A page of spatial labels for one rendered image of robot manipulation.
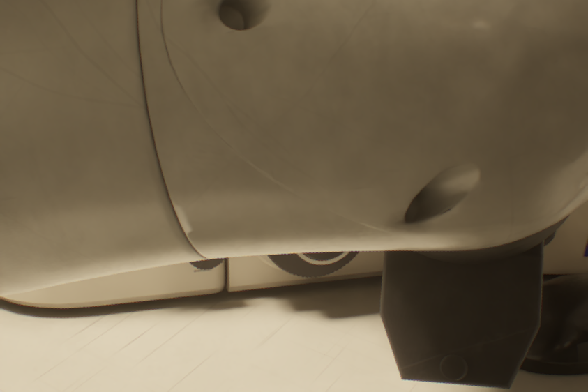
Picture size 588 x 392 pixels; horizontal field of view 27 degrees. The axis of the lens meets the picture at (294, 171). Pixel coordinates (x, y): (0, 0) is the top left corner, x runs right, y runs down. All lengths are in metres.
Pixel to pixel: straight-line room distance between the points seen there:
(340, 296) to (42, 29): 0.42
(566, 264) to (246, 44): 0.46
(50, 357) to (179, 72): 0.36
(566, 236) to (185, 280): 0.22
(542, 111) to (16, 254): 0.14
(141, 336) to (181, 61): 0.37
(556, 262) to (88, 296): 0.27
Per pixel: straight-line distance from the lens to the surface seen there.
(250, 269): 0.68
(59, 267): 0.32
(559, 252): 0.72
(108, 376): 0.60
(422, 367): 0.46
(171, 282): 0.67
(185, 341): 0.63
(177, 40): 0.28
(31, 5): 0.30
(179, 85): 0.28
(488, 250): 0.41
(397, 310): 0.46
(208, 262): 0.66
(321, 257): 0.64
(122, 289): 0.66
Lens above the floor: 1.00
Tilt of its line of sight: 16 degrees down
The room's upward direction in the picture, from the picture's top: straight up
